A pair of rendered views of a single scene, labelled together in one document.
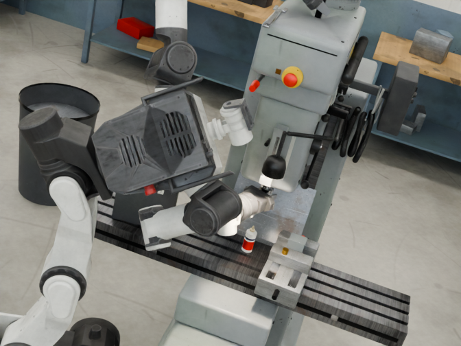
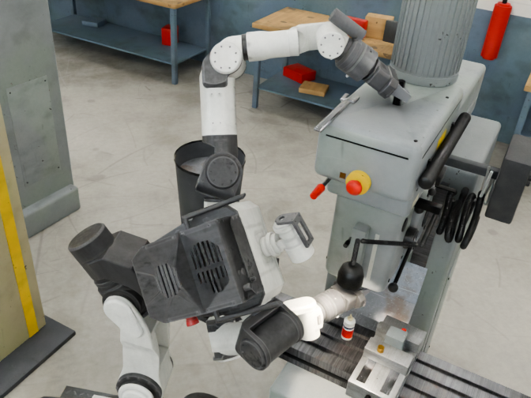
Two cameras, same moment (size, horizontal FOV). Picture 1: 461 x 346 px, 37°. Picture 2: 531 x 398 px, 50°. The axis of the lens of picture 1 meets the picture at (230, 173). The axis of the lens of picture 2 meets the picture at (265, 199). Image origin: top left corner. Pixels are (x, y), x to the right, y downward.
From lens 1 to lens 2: 0.75 m
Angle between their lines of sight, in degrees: 15
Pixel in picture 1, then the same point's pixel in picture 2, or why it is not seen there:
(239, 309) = not seen: outside the picture
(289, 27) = (350, 126)
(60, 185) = (111, 306)
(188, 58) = (231, 171)
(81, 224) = (141, 339)
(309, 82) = (378, 187)
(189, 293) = (281, 386)
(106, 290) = not seen: hidden behind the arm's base
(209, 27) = not seen: hidden behind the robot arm
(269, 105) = (347, 203)
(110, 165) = (149, 293)
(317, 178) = (427, 257)
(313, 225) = (427, 302)
